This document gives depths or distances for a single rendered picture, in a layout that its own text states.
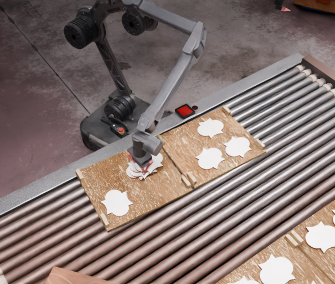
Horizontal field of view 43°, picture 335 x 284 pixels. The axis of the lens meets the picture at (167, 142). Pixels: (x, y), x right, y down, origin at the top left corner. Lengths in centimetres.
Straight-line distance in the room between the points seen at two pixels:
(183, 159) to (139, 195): 28
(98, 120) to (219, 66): 137
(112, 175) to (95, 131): 118
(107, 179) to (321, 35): 319
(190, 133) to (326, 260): 84
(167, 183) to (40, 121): 189
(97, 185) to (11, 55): 261
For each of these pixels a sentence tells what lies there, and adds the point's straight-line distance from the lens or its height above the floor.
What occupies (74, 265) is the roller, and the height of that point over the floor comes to 92.
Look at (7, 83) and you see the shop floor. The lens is 404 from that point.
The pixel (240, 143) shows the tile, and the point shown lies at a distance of 209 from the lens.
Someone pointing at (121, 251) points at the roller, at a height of 92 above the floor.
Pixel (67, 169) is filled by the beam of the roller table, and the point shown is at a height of 91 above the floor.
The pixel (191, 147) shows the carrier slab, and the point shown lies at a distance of 205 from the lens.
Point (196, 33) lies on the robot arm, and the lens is 184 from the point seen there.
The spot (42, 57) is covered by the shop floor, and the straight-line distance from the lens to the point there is 425.
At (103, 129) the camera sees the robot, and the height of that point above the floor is 24.
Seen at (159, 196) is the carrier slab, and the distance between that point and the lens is 188.
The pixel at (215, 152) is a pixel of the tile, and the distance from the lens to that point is 203.
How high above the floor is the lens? 249
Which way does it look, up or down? 49 degrees down
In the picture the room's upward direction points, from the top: straight up
